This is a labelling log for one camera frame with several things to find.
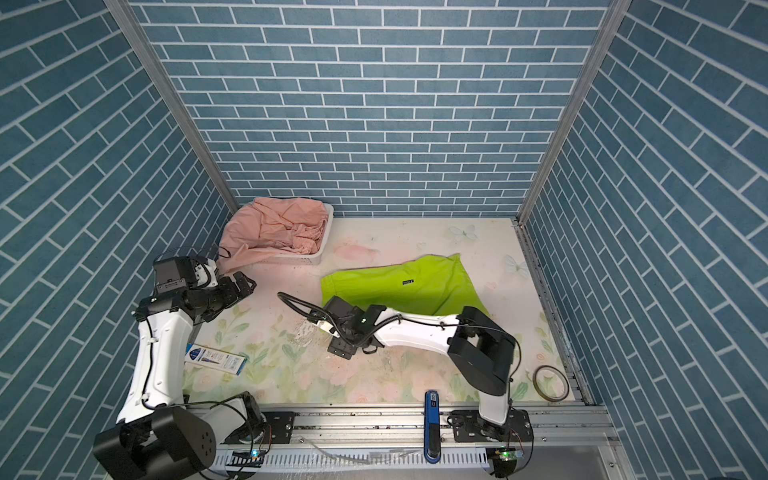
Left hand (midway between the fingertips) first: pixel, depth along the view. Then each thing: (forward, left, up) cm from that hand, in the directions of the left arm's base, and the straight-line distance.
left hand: (242, 288), depth 79 cm
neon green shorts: (+11, -55, -15) cm, 58 cm away
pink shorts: (+37, +6, -14) cm, 40 cm away
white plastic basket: (+19, -13, -12) cm, 25 cm away
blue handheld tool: (-31, -50, -15) cm, 60 cm away
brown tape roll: (-20, -84, -18) cm, 89 cm away
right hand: (-6, -25, -11) cm, 28 cm away
